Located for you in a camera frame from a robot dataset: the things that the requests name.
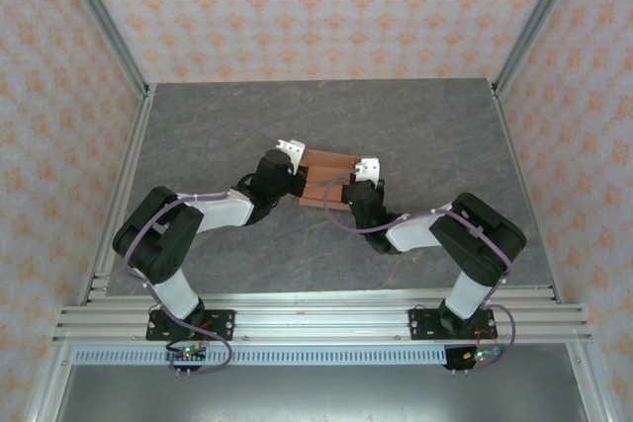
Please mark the short aluminium frame post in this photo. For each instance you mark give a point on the short aluminium frame post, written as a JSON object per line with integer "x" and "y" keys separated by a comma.
{"x": 591, "y": 387}
{"x": 49, "y": 387}

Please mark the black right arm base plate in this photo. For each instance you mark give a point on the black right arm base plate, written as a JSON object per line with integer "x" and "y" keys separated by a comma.
{"x": 420, "y": 325}

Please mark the wide aluminium cross beam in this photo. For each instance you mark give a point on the wide aluminium cross beam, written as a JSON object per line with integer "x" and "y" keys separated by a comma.
{"x": 321, "y": 325}

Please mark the grey metal panel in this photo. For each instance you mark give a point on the grey metal panel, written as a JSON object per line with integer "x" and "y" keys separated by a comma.
{"x": 316, "y": 397}

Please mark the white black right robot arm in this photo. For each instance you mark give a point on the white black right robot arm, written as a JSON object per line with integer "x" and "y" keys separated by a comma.
{"x": 465, "y": 288}

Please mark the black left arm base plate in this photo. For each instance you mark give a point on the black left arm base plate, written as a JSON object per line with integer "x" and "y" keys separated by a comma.
{"x": 222, "y": 323}

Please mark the aluminium table side rail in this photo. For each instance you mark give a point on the aluminium table side rail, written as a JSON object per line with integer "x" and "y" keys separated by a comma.
{"x": 123, "y": 170}
{"x": 512, "y": 145}

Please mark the long aluminium frame post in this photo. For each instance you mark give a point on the long aluminium frame post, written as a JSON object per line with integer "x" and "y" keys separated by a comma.
{"x": 541, "y": 12}
{"x": 101, "y": 12}

